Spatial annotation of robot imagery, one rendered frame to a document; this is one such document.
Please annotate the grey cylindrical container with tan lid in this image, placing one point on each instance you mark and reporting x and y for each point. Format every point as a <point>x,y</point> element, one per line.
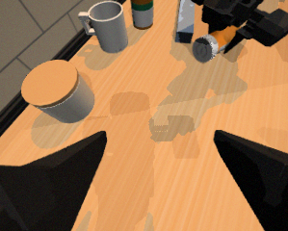
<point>58,89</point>

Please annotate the grey mug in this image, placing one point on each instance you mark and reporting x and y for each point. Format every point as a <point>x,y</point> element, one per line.
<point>112,34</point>

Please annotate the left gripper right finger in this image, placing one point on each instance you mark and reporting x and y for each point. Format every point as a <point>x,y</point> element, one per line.
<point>261,173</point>

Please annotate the grey pill bottle cap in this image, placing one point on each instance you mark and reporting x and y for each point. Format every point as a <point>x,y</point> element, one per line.
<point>205,48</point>

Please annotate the cream brick-pattern tile wall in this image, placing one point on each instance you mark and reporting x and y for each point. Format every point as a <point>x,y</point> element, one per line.
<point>32,32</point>

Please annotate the orange translucent pill bottle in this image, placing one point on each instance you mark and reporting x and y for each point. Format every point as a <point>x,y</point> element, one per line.
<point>224,37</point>

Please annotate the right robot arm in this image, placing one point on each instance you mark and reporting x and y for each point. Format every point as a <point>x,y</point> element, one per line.
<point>222,13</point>

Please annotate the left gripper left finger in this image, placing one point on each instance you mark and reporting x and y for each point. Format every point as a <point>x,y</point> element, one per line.
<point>48,193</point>

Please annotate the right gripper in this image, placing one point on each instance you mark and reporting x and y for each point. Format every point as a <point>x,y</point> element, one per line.
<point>268,28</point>

